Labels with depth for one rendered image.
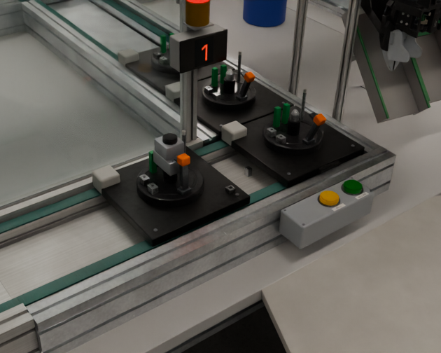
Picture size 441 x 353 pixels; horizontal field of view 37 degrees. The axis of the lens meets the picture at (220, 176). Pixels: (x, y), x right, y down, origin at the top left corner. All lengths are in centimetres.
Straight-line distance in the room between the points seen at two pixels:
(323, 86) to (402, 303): 90
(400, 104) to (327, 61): 57
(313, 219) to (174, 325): 35
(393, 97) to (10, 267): 97
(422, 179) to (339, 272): 42
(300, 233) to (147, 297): 33
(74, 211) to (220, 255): 32
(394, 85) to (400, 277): 52
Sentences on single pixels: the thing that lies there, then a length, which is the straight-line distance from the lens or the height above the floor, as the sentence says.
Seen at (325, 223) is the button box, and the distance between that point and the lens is 137.
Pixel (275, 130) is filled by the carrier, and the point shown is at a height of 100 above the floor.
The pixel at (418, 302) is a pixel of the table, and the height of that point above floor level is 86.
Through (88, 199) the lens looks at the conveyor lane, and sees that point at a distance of 142.
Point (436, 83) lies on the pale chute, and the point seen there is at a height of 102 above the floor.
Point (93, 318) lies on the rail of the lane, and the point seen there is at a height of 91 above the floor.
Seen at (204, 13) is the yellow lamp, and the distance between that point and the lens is 138.
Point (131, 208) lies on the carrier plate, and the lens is 134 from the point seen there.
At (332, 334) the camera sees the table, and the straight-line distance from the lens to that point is 127.
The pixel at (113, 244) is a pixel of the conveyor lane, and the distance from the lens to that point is 134.
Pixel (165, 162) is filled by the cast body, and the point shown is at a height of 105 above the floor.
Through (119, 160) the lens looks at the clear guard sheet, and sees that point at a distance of 148.
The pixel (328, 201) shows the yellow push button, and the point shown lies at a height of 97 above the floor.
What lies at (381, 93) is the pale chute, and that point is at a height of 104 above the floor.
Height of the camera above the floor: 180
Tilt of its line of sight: 35 degrees down
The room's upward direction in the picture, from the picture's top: 2 degrees clockwise
